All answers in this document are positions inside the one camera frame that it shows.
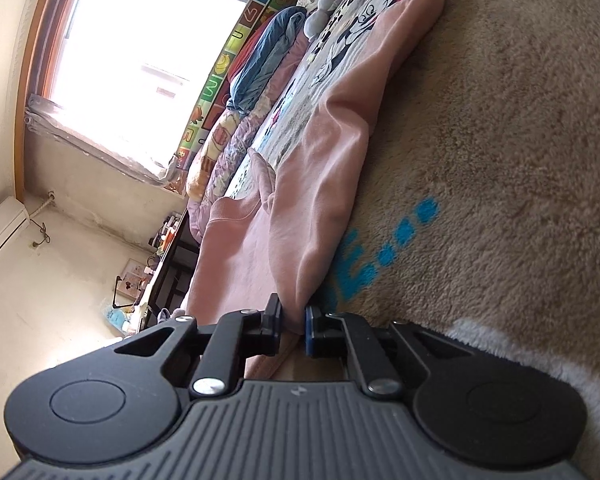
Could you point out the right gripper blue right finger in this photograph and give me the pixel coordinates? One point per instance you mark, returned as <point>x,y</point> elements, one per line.
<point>325,337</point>

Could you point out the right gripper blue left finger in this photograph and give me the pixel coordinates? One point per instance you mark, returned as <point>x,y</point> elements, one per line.
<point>264,329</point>

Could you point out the pink sweatshirt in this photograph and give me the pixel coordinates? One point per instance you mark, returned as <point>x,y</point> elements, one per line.
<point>281,237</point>

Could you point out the dark side desk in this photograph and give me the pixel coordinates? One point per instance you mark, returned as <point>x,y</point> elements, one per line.
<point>170,284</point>

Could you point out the purple floral quilt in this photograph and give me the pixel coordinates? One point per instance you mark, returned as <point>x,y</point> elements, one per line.
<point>234,153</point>

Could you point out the yellow patterned pillow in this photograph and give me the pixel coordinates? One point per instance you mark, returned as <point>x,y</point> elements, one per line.
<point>204,161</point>

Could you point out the white air conditioner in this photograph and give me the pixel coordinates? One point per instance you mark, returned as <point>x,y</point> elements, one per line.
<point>13,219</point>

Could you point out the blue folded quilt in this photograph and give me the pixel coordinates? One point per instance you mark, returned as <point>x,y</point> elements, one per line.
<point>273,45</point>

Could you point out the grey plush toy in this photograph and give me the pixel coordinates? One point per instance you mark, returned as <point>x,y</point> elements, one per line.
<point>318,19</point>

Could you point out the window curtain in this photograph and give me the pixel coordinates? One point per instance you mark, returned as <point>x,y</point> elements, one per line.
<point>45,118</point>

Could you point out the colourful alphabet headboard mat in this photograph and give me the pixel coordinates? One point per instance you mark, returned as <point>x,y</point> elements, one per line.
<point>214,93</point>

